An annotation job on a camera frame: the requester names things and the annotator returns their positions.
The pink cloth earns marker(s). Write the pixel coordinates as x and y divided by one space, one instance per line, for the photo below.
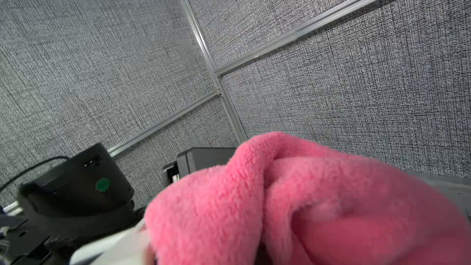
306 204

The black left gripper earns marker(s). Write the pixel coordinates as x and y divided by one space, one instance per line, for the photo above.
193 160

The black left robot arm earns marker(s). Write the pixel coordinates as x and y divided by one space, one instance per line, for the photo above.
71 214

